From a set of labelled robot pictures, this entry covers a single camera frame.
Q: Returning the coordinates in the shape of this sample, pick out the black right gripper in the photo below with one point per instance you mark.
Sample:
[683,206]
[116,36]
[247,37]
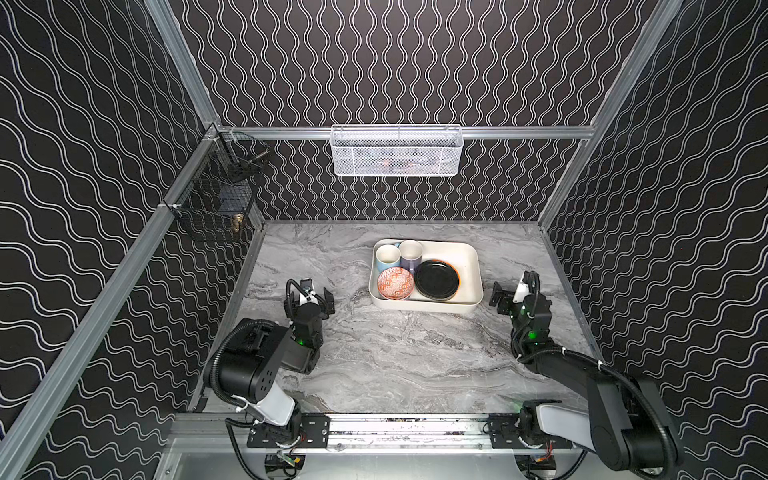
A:
[512,303]

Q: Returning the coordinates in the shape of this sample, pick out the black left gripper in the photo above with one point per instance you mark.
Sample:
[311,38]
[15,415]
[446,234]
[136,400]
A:
[308,306]

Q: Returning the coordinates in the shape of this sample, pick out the red patterned bowl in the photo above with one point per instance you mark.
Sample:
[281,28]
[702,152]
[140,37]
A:
[395,283]

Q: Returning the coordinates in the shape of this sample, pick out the light blue ceramic mug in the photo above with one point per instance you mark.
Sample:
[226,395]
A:
[386,257]

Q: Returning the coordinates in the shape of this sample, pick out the black round plate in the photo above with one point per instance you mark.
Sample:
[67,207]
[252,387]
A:
[436,280]

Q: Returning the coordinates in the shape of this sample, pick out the purple ceramic mug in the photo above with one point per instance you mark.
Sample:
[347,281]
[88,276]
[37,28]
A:
[411,254]

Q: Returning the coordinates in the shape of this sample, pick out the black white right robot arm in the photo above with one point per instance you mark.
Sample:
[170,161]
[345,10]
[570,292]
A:
[626,423]

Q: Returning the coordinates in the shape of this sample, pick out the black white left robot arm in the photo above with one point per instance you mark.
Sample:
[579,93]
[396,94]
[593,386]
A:
[242,371]

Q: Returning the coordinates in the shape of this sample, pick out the white plastic bin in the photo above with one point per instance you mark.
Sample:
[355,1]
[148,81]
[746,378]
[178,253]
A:
[461,256]

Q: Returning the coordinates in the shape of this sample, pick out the black wire wall basket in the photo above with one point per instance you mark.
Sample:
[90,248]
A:
[216,206]

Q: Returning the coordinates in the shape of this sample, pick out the white mesh wall basket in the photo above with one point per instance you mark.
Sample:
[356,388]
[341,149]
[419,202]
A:
[390,150]

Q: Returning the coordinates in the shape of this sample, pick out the aluminium frame corner post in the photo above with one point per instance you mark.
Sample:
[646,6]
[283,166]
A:
[170,30]

